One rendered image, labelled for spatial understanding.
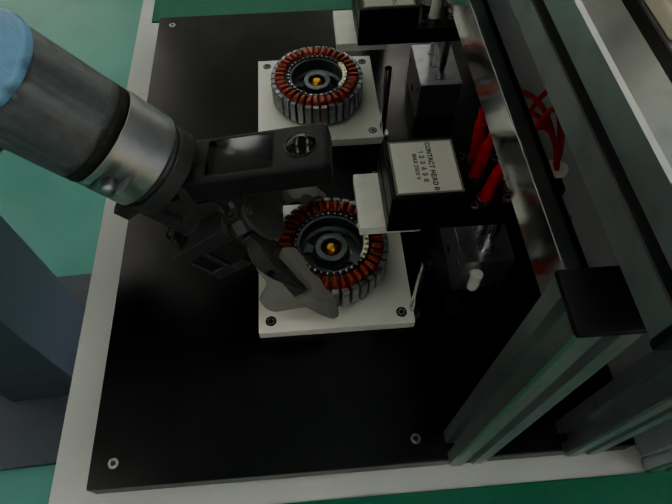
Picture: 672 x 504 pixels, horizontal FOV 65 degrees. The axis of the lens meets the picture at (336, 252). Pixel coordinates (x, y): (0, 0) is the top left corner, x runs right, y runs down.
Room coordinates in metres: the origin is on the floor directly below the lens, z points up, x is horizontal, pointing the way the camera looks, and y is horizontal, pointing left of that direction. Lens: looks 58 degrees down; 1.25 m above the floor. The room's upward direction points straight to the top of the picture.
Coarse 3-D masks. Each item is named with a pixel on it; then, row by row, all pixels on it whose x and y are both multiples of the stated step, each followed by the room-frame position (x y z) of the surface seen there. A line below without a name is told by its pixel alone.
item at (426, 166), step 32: (384, 160) 0.29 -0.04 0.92; (416, 160) 0.29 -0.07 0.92; (448, 160) 0.29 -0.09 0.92; (384, 192) 0.28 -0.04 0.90; (416, 192) 0.26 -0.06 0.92; (448, 192) 0.26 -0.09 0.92; (384, 224) 0.26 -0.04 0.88; (416, 224) 0.25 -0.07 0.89; (448, 224) 0.25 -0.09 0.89; (480, 224) 0.25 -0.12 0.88
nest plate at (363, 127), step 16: (272, 64) 0.58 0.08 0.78; (368, 64) 0.58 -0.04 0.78; (368, 80) 0.55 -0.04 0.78; (272, 96) 0.52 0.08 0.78; (368, 96) 0.52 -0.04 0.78; (272, 112) 0.49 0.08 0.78; (368, 112) 0.49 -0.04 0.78; (272, 128) 0.47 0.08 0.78; (336, 128) 0.47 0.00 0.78; (352, 128) 0.47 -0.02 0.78; (368, 128) 0.47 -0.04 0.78; (336, 144) 0.45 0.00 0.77; (352, 144) 0.45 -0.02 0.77
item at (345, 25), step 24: (360, 0) 0.51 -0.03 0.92; (384, 0) 0.51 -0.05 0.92; (408, 0) 0.51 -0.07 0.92; (336, 24) 0.53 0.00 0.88; (360, 24) 0.49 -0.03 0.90; (384, 24) 0.49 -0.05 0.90; (408, 24) 0.50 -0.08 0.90; (432, 24) 0.50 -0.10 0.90; (360, 48) 0.49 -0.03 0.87; (384, 48) 0.50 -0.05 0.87; (432, 48) 0.55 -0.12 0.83
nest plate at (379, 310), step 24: (312, 240) 0.30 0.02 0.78; (312, 264) 0.28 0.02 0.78; (264, 288) 0.25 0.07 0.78; (384, 288) 0.25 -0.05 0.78; (408, 288) 0.25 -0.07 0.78; (264, 312) 0.22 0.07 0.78; (288, 312) 0.22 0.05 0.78; (312, 312) 0.22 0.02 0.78; (360, 312) 0.22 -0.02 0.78; (384, 312) 0.22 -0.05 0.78; (408, 312) 0.22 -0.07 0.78; (264, 336) 0.20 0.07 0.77
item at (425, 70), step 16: (416, 48) 0.56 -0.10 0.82; (416, 64) 0.53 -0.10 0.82; (432, 64) 0.53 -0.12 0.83; (448, 64) 0.53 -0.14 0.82; (416, 80) 0.52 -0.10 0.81; (432, 80) 0.50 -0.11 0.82; (448, 80) 0.50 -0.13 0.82; (416, 96) 0.50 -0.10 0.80; (432, 96) 0.49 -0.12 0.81; (448, 96) 0.50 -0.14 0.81; (416, 112) 0.49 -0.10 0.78; (432, 112) 0.49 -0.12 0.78; (448, 112) 0.50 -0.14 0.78
